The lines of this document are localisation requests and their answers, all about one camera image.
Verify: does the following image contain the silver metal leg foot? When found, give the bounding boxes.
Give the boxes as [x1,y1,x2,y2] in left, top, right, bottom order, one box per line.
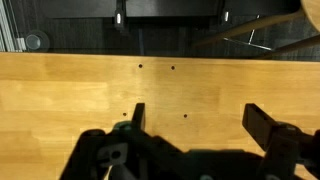
[221,9,231,24]
[114,0,127,30]

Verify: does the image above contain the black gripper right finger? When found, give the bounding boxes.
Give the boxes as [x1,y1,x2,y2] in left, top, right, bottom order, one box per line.
[242,103,278,152]

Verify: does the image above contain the black optical breadboard table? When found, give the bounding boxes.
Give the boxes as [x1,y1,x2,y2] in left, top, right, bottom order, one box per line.
[39,0,301,20]

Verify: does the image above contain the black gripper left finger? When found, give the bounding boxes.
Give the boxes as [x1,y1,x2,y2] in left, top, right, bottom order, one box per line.
[131,102,147,132]

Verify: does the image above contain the ribbed aluminium rail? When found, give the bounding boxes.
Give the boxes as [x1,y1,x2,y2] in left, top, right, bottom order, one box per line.
[0,0,26,53]

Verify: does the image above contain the round grey floor foot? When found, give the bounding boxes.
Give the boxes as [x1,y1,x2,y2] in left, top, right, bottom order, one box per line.
[24,30,51,53]

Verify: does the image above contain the round wooden stool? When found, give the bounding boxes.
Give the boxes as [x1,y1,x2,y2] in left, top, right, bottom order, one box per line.
[192,0,320,61]

